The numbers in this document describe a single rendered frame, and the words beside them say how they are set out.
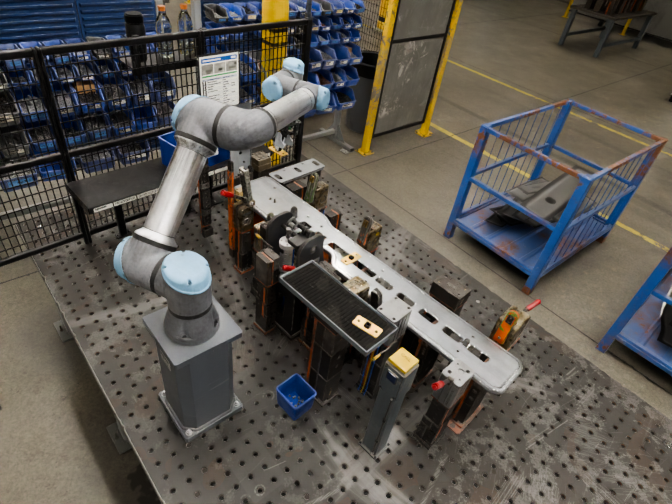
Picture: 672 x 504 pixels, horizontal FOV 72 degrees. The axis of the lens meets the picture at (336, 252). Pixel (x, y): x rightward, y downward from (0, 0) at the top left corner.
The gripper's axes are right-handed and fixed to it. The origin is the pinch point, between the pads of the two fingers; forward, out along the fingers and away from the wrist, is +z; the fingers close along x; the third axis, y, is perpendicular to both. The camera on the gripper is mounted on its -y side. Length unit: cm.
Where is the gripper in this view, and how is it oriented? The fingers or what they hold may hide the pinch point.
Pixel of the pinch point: (278, 146)
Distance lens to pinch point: 190.4
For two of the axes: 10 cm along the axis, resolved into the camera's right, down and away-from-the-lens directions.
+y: 6.8, 6.0, -4.2
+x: 7.1, -3.8, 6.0
